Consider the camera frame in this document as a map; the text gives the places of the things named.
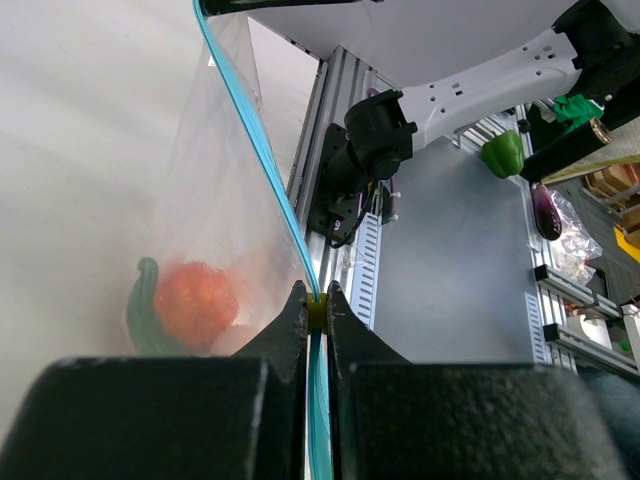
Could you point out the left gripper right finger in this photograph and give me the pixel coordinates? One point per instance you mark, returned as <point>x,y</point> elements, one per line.
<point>395,419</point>

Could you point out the green toy bell pepper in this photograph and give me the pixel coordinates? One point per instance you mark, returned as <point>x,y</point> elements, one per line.
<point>504,154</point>

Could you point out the slotted cable duct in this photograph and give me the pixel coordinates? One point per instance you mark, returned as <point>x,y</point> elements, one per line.
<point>364,284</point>

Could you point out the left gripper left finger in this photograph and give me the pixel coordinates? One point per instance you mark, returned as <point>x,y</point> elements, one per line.
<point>235,417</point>

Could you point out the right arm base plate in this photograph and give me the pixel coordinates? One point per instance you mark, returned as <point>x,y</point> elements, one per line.
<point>333,214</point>

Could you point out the black cylinder with brass tip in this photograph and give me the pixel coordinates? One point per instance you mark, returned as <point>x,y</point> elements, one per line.
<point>566,150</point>

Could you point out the crumpled clear plastic bag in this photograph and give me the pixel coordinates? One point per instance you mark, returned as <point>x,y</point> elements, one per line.
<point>575,247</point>

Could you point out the clear zip top bag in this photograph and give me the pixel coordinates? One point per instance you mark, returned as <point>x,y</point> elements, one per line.
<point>223,203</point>

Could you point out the aluminium mounting rail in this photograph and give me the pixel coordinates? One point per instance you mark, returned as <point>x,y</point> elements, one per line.
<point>342,81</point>

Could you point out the purple toy eggplant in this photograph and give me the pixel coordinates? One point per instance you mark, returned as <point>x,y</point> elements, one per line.
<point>547,218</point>

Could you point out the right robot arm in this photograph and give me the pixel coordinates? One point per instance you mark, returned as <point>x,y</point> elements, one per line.
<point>592,49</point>

